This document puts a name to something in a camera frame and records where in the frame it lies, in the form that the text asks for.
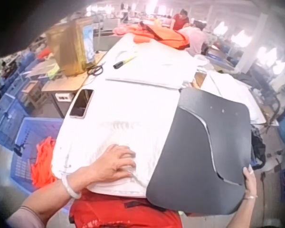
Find white power strip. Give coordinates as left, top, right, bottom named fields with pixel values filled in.
left=55, top=92, right=73, bottom=102

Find wooden side table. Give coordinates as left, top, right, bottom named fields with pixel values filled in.
left=41, top=52, right=105, bottom=119

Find bundle of orange straps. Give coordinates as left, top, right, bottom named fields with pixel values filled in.
left=30, top=137, right=57, bottom=190

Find heap of white fabric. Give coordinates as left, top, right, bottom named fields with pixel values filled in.
left=199, top=70, right=267, bottom=124

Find pile of orange vests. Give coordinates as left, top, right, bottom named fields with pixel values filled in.
left=132, top=19, right=191, bottom=52

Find smartphone with white case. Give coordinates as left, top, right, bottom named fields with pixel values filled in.
left=68, top=88, right=95, bottom=119

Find brown cardboard box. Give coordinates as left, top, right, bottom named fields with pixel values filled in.
left=46, top=17, right=97, bottom=77

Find wooden stool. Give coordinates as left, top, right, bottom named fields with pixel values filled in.
left=20, top=80, right=43, bottom=109

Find row of sewing work tables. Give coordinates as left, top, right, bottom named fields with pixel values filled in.
left=204, top=35, right=285, bottom=133

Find person's right hand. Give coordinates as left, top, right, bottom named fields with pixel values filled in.
left=242, top=165, right=258, bottom=200

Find dark fabric bundle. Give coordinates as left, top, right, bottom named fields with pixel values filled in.
left=250, top=129, right=267, bottom=170

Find person's left hand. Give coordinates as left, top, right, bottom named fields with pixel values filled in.
left=79, top=144, right=137, bottom=191

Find row of blue crates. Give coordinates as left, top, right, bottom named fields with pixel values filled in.
left=0, top=54, right=40, bottom=149

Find white bangle bracelet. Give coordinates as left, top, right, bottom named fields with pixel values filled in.
left=61, top=174, right=83, bottom=200

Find white fabric stack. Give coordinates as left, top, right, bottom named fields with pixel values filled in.
left=105, top=35, right=198, bottom=90
left=50, top=82, right=182, bottom=198

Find dark grey pattern board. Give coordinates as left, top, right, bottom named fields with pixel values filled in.
left=145, top=87, right=255, bottom=212

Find yellow and black marker pen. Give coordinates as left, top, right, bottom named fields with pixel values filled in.
left=112, top=55, right=138, bottom=70

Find black scissors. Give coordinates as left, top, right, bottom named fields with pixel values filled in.
left=86, top=63, right=105, bottom=77

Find red vest with black strap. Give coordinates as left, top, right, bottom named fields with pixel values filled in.
left=68, top=191, right=183, bottom=228

